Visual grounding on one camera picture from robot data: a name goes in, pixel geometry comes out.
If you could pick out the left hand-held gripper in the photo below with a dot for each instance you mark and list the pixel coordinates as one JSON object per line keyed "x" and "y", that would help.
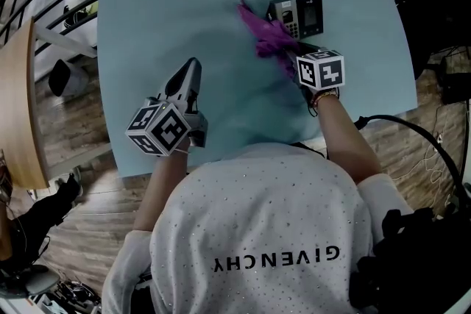
{"x": 162, "y": 128}

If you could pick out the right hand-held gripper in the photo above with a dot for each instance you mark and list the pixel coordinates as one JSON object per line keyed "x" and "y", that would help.
{"x": 324, "y": 70}

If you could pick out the black grey keypad device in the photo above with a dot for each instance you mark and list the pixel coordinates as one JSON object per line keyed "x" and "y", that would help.
{"x": 307, "y": 13}

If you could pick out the purple cloth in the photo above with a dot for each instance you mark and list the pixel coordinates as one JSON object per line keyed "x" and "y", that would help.
{"x": 270, "y": 35}

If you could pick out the person's left forearm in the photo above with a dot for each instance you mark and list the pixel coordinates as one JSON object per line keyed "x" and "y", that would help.
{"x": 165, "y": 187}

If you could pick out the person's right forearm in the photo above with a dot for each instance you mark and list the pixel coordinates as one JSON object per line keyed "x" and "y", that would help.
{"x": 346, "y": 136}

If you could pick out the grey black waste bin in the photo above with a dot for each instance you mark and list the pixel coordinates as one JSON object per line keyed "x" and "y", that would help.
{"x": 64, "y": 79}

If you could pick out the black box on floor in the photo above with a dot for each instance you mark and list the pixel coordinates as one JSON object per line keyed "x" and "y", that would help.
{"x": 454, "y": 79}

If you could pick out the white speckled t-shirt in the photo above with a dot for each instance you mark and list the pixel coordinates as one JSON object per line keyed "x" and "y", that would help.
{"x": 257, "y": 224}

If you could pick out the curved wooden desk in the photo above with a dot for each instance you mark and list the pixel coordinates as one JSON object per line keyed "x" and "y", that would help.
{"x": 18, "y": 103}

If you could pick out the black backpack equipment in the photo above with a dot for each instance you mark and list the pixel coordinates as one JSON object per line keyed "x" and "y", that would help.
{"x": 416, "y": 261}

